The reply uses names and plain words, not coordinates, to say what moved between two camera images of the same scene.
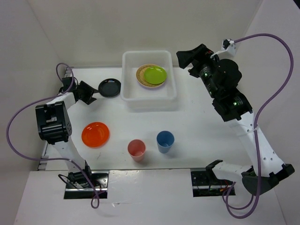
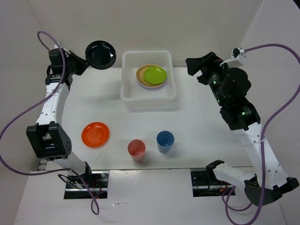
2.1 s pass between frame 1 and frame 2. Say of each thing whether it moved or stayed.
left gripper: moved
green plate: stayed
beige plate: stayed
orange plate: stayed
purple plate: stayed
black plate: moved
